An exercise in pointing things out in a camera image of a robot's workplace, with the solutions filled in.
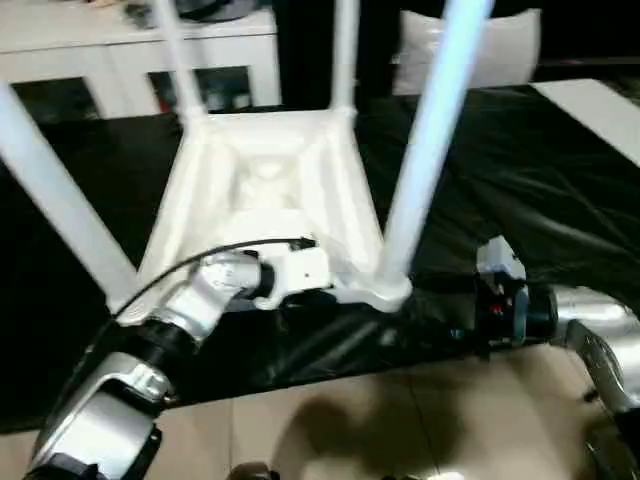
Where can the white plastic table top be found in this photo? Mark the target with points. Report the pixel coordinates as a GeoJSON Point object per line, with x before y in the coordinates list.
{"type": "Point", "coordinates": [200, 200]}

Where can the white plastic table leg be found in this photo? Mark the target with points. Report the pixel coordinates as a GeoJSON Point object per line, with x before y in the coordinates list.
{"type": "Point", "coordinates": [180, 60]}
{"type": "Point", "coordinates": [55, 190]}
{"type": "Point", "coordinates": [342, 55]}
{"type": "Point", "coordinates": [435, 135]}

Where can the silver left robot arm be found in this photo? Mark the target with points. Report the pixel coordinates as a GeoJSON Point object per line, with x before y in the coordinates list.
{"type": "Point", "coordinates": [220, 280]}

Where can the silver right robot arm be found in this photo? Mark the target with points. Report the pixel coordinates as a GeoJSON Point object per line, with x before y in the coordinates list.
{"type": "Point", "coordinates": [595, 320]}

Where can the black work mat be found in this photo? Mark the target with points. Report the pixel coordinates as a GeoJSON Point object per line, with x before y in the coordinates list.
{"type": "Point", "coordinates": [525, 165]}

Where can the dark round robot body part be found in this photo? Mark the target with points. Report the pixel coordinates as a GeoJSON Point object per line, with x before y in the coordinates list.
{"type": "Point", "coordinates": [255, 472]}

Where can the white flat panel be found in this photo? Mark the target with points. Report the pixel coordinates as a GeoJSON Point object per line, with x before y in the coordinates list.
{"type": "Point", "coordinates": [595, 110]}

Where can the black speaker with gold label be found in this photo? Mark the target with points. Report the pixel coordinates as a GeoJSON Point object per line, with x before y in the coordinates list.
{"type": "Point", "coordinates": [310, 50]}

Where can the grey cushion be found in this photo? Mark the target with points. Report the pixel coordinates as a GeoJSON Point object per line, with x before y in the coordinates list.
{"type": "Point", "coordinates": [505, 55]}

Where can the grey helmet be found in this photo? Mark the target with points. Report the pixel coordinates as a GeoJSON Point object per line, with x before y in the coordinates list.
{"type": "Point", "coordinates": [225, 7]}

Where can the white sideboard with glass doors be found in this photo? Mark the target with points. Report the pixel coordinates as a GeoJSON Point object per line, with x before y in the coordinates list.
{"type": "Point", "coordinates": [75, 45]}

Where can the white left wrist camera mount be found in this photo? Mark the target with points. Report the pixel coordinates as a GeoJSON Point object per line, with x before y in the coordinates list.
{"type": "Point", "coordinates": [305, 270]}

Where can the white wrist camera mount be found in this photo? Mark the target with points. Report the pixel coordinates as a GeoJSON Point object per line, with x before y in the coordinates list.
{"type": "Point", "coordinates": [305, 270]}
{"type": "Point", "coordinates": [500, 255]}

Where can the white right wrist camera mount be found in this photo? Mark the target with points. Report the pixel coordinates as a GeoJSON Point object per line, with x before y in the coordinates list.
{"type": "Point", "coordinates": [500, 255]}

